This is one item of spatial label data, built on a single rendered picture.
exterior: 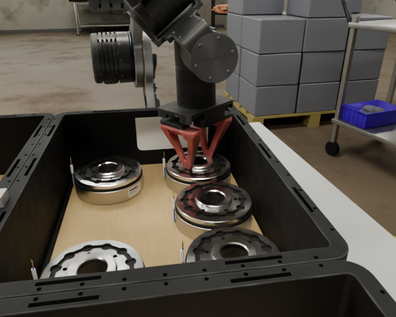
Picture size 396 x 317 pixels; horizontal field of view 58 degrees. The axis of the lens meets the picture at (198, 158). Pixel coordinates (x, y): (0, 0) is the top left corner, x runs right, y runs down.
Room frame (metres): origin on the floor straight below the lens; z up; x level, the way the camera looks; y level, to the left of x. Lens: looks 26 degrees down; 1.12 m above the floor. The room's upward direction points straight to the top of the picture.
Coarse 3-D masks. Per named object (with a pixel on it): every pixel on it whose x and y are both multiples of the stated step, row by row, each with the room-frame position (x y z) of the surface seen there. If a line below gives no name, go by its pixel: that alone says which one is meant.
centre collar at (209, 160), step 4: (196, 156) 0.52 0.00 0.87; (200, 156) 0.52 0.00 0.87; (204, 156) 0.52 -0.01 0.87; (208, 156) 0.52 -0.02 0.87; (204, 160) 0.52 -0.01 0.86; (208, 160) 0.51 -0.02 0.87; (212, 160) 0.51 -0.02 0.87; (204, 164) 0.49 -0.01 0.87; (208, 164) 0.49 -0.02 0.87; (212, 164) 0.50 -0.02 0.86; (192, 168) 0.49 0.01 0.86; (196, 168) 0.48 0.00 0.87; (200, 168) 0.48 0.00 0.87; (204, 168) 0.49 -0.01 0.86; (208, 168) 0.49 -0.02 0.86
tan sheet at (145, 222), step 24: (144, 168) 0.55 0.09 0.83; (72, 192) 0.47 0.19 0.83; (144, 192) 0.47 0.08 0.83; (168, 192) 0.47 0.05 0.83; (72, 216) 0.41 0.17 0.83; (96, 216) 0.41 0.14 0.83; (120, 216) 0.41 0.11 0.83; (144, 216) 0.41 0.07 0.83; (168, 216) 0.41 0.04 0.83; (72, 240) 0.36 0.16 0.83; (120, 240) 0.36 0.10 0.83; (144, 240) 0.36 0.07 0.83; (168, 240) 0.36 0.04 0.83; (192, 240) 0.36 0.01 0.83; (168, 264) 0.31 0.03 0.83
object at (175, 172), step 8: (184, 152) 0.55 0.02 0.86; (200, 152) 0.55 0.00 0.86; (168, 160) 0.52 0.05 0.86; (176, 160) 0.52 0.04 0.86; (216, 160) 0.52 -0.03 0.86; (224, 160) 0.52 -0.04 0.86; (168, 168) 0.49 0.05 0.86; (176, 168) 0.50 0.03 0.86; (184, 168) 0.49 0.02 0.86; (216, 168) 0.49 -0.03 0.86; (224, 168) 0.49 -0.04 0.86; (176, 176) 0.47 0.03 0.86; (184, 176) 0.47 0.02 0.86; (192, 176) 0.47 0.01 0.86; (200, 176) 0.47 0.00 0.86; (208, 176) 0.47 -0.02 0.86; (216, 176) 0.47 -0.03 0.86
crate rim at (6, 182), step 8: (0, 120) 0.53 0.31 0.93; (8, 120) 0.54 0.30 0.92; (16, 120) 0.54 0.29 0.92; (48, 120) 0.52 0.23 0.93; (40, 128) 0.50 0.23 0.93; (32, 136) 0.46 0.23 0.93; (40, 136) 0.46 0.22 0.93; (32, 144) 0.43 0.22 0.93; (24, 152) 0.40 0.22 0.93; (16, 160) 0.38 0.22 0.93; (24, 160) 0.38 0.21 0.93; (16, 168) 0.36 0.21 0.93; (8, 176) 0.35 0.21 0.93; (16, 176) 0.34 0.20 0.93; (0, 184) 0.32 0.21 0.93; (8, 184) 0.32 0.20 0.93
